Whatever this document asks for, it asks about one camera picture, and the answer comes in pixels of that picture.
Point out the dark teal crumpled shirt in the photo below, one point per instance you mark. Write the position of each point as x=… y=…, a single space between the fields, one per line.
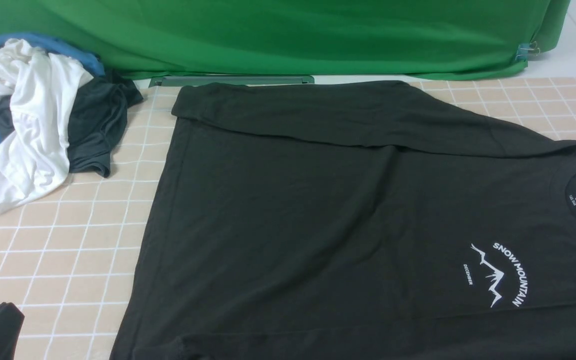
x=97 y=122

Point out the beige checkered tablecloth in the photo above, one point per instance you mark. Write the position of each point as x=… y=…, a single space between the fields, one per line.
x=67 y=260

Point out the dark gray long-sleeve shirt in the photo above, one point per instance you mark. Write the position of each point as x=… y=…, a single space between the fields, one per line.
x=354 y=221

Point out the white crumpled shirt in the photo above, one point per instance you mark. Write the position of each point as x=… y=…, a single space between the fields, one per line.
x=42 y=88

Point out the blue binder clip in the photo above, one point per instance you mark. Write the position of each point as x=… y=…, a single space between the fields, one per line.
x=527 y=50

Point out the gray metal bar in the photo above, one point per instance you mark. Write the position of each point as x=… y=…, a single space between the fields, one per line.
x=198 y=80

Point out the blue crumpled garment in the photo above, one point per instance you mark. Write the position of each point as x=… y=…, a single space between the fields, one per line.
x=89 y=60

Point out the green backdrop cloth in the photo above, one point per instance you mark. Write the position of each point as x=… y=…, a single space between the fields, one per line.
x=435 y=40

